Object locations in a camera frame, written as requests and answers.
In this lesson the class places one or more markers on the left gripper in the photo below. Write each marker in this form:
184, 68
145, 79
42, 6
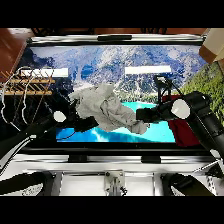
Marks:
86, 125

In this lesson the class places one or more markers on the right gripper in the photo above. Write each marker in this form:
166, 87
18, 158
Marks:
148, 115

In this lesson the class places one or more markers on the grey garment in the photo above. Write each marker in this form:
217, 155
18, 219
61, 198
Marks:
106, 106

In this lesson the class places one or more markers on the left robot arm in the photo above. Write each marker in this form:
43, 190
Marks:
20, 138

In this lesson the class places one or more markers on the red garment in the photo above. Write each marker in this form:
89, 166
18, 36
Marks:
182, 133

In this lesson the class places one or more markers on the brown clothes hanger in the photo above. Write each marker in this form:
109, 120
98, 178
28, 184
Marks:
33, 81
30, 92

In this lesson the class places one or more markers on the cardboard box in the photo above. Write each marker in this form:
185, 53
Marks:
213, 43

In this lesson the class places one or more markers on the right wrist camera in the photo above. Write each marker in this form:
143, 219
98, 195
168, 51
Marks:
163, 87

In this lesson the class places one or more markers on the silver frame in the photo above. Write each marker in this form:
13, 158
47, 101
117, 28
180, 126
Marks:
113, 166

